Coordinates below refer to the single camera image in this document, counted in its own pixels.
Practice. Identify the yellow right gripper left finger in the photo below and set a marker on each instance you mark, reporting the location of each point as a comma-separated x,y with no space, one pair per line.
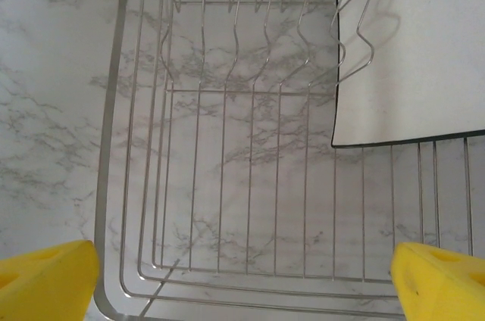
41,283

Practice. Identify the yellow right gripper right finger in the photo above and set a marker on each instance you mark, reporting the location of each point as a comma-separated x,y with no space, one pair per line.
443,290

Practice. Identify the square white plate black rim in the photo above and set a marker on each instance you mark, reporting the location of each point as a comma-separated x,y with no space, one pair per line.
409,71

